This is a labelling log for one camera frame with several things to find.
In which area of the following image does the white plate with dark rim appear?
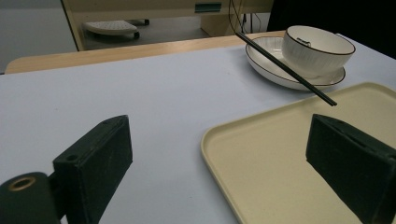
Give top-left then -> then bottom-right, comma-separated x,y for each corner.
245,35 -> 347,91

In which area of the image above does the black cable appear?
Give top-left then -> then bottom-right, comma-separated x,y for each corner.
228,0 -> 263,35

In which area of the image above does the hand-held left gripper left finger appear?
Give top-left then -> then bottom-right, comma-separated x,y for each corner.
51,114 -> 134,224

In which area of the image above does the beige desk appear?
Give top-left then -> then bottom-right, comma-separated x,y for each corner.
60,0 -> 275,52

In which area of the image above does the black chopstick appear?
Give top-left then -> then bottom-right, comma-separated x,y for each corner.
234,32 -> 338,106
236,33 -> 336,107

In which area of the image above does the white ribbed bowl, dark rim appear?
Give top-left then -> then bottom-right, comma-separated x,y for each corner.
281,24 -> 357,79

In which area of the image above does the beige plastic tray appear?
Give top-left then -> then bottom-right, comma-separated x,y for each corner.
200,81 -> 396,224

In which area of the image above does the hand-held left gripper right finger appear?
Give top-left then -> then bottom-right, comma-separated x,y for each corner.
305,113 -> 396,224

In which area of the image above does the dark curtain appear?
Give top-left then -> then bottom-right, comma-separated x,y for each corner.
266,0 -> 396,60

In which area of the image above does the white wheeled footrest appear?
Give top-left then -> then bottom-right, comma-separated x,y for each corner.
81,20 -> 141,40

